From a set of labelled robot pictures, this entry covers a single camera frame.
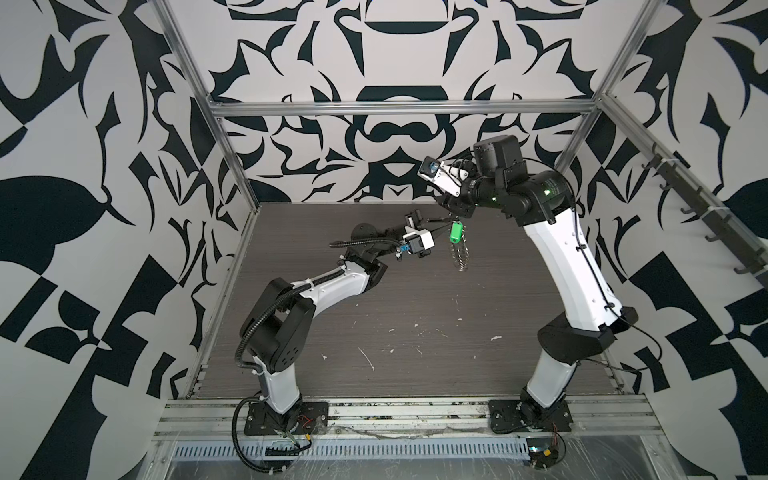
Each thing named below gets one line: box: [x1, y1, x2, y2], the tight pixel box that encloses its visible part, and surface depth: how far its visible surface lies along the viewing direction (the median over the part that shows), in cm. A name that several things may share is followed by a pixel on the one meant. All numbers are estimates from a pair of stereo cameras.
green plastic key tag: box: [450, 222, 464, 244], surface depth 64 cm
